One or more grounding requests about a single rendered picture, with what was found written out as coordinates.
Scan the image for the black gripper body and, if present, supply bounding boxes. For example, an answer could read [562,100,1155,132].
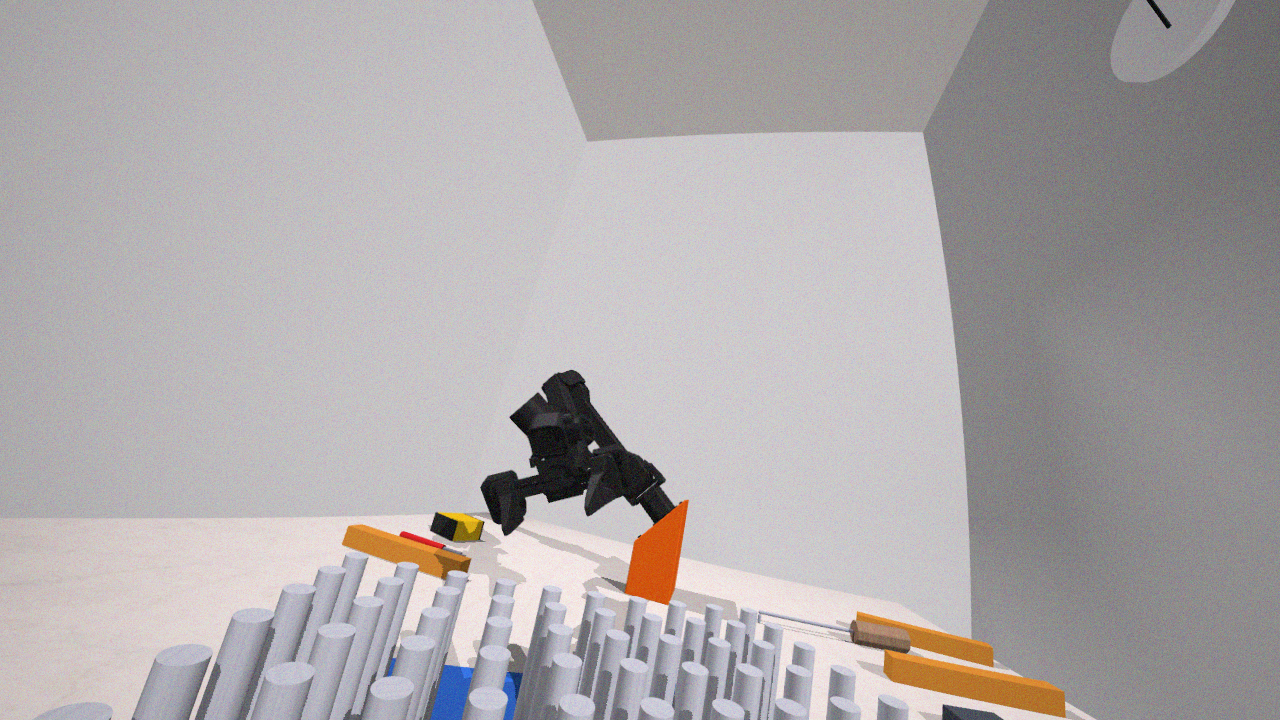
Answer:
[480,445,634,525]

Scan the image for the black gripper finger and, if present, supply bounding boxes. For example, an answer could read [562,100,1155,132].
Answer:
[488,478,524,536]
[584,454,623,516]

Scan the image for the blue flat strip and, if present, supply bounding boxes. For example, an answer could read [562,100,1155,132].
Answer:
[430,665,524,720]

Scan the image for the wooden-handled tool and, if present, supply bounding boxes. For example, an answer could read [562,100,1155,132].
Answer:
[758,610,911,653]

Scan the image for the orange flat bar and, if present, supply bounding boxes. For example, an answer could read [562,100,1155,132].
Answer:
[856,612,995,667]
[883,650,1066,717]
[342,524,472,579]

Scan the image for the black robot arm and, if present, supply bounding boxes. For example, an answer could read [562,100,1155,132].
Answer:
[509,370,676,527]

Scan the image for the yellow box with black end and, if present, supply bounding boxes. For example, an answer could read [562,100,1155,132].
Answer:
[430,512,485,541]

